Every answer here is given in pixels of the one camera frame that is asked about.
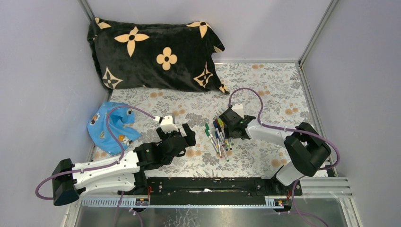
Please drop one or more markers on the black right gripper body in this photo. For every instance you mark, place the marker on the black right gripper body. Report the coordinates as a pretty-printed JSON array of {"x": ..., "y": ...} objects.
[{"x": 229, "y": 133}]

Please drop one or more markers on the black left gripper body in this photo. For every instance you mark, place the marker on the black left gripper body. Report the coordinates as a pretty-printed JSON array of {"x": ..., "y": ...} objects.
[{"x": 164, "y": 136}]

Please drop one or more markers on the bundle of coloured marker pens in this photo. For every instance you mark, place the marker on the bundle of coloured marker pens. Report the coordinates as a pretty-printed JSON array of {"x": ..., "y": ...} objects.
[{"x": 219, "y": 138}]

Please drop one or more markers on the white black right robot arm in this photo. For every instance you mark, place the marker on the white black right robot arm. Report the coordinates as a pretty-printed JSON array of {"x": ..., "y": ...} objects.
[{"x": 307, "y": 150}]

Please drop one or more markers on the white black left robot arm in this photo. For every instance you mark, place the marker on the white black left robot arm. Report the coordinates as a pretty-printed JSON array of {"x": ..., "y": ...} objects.
[{"x": 72, "y": 180}]

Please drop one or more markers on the floral patterned table mat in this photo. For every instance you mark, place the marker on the floral patterned table mat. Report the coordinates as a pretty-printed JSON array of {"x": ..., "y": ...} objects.
[{"x": 274, "y": 87}]

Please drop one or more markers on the blue cartoon cloth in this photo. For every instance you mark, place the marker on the blue cartoon cloth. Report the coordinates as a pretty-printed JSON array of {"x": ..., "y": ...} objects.
[{"x": 111, "y": 127}]

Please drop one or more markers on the black floral pillow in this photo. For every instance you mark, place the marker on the black floral pillow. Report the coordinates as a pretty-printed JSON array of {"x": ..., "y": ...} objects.
[{"x": 167, "y": 56}]

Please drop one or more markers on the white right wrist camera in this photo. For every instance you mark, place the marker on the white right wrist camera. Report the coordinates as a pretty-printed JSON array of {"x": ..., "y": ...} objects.
[{"x": 239, "y": 109}]

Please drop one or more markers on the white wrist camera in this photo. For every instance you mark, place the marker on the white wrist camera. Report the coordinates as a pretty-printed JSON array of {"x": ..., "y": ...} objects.
[
  {"x": 239, "y": 109},
  {"x": 167, "y": 123}
]

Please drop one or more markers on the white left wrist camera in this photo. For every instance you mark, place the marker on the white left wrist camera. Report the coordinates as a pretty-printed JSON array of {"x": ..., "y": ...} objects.
[{"x": 167, "y": 123}]

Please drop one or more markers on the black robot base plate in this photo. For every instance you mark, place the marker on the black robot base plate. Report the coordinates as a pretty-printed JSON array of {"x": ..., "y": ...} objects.
[{"x": 181, "y": 191}]

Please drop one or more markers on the aluminium frame rail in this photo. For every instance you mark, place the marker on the aluminium frame rail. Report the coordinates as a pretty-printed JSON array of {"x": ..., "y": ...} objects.
[{"x": 326, "y": 202}]

